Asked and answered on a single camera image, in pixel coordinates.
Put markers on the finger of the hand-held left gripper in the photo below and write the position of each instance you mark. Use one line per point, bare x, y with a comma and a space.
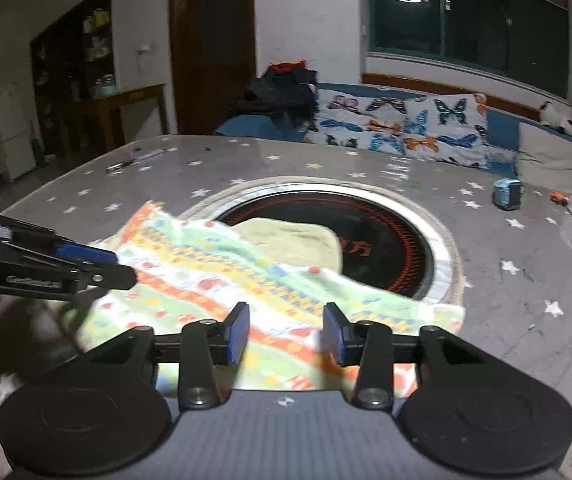
86, 252
106, 276

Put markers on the wooden wall shelf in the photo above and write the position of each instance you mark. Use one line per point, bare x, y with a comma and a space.
73, 50

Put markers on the blue sofa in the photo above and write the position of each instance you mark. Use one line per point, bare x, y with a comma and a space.
500, 125

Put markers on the dark clothes pile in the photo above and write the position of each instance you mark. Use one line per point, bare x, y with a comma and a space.
276, 95

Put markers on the glass kettle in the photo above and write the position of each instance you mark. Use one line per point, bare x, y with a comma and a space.
103, 86

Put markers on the blue child watch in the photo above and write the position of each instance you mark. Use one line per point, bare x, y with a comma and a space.
508, 194

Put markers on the black clear pen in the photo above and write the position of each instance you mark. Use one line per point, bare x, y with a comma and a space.
136, 160

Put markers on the printed child cardigan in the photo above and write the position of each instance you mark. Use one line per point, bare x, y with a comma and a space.
191, 270

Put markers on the butterfly print pillow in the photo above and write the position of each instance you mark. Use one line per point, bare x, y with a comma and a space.
350, 122
445, 127

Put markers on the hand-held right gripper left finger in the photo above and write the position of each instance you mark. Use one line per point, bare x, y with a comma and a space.
238, 332

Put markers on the green framed window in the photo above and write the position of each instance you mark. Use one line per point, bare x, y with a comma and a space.
465, 15

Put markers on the white wall socket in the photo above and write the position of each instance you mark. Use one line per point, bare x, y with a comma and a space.
143, 49

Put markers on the red cloth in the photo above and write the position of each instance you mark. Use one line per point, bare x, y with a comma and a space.
288, 66

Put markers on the black white plush toy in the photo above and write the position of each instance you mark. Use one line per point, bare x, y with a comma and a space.
553, 114

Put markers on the dark wooden door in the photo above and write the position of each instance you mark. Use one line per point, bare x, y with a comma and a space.
211, 45

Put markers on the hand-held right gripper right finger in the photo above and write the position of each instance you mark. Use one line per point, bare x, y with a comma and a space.
333, 332

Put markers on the grey pillow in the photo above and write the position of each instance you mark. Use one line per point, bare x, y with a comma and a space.
550, 157

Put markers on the round black induction hob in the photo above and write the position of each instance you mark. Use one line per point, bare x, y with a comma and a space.
390, 240

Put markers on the small orange toy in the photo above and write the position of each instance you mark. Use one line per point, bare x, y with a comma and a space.
559, 198

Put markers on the grey star tablecloth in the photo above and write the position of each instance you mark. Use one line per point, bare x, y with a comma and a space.
515, 285

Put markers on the wooden side table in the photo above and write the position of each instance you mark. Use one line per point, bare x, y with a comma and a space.
131, 95

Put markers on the white cabinet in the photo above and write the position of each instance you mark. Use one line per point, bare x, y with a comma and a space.
13, 130

